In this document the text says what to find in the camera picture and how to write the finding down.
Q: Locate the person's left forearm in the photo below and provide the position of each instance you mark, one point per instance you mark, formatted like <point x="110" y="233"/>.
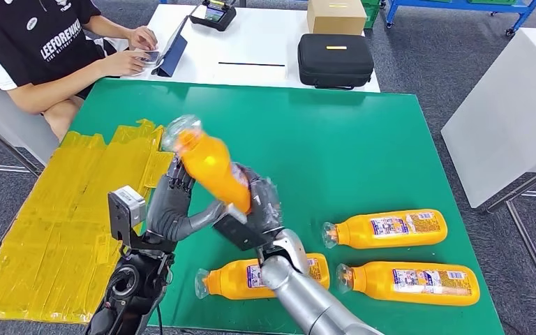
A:
<point x="108" y="27"/>

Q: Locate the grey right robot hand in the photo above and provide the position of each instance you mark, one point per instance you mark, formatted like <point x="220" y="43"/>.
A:
<point x="265" y="208"/>

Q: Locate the person's left hand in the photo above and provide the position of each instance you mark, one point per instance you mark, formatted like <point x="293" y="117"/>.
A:
<point x="144" y="38"/>

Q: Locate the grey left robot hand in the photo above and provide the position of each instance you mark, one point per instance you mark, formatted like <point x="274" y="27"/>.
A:
<point x="171" y="217"/>

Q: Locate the yellow plastic sheet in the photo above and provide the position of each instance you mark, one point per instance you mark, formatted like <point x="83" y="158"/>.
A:
<point x="55" y="231"/>

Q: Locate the smartphone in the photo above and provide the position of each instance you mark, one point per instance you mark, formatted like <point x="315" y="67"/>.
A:
<point x="151" y="57"/>

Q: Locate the person's right forearm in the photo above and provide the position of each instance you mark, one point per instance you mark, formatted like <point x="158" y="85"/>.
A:
<point x="55" y="88"/>

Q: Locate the cardboard box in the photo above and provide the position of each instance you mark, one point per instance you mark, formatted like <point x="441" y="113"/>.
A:
<point x="336" y="18"/>

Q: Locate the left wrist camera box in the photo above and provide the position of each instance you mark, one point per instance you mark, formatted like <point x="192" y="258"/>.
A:
<point x="127" y="210"/>

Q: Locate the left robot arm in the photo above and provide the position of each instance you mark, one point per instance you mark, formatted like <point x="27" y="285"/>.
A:
<point x="129" y="286"/>

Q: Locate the green plastic crate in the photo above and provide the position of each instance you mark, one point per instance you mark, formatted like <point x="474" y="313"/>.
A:
<point x="490" y="2"/>
<point x="370" y="16"/>

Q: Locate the white side table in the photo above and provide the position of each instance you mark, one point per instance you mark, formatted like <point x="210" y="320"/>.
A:
<point x="504" y="113"/>

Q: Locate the thin black strip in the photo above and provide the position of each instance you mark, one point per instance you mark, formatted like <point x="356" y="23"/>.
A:
<point x="252" y="64"/>

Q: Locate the tablet with blue cover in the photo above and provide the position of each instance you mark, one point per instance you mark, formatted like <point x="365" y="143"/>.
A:
<point x="174" y="55"/>

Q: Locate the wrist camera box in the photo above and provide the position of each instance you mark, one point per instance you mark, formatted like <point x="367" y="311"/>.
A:
<point x="127" y="210"/>
<point x="238" y="233"/>

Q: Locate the person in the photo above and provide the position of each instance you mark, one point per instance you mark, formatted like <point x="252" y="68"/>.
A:
<point x="32" y="41"/>

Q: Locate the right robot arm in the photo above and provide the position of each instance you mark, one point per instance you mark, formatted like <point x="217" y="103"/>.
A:
<point x="305" y="300"/>

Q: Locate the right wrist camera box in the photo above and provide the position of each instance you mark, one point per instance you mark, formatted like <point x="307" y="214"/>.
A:
<point x="238" y="233"/>

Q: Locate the green table mat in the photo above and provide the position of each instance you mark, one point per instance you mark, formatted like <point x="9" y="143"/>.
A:
<point x="319" y="148"/>

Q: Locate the black carrying case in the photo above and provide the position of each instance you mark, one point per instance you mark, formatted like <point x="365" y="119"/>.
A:
<point x="335" y="60"/>

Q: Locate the blue wheeled cart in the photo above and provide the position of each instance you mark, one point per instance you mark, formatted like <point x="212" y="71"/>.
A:
<point x="457" y="5"/>

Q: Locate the person's right hand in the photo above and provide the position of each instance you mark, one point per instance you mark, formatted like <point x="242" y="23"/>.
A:
<point x="128" y="63"/>

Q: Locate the black remote controller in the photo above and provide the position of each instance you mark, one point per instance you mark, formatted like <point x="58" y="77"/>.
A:
<point x="212" y="15"/>

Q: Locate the orange detergent bottle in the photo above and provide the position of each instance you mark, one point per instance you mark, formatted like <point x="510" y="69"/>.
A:
<point x="231" y="277"/>
<point x="411" y="283"/>
<point x="388" y="229"/>
<point x="212" y="171"/>

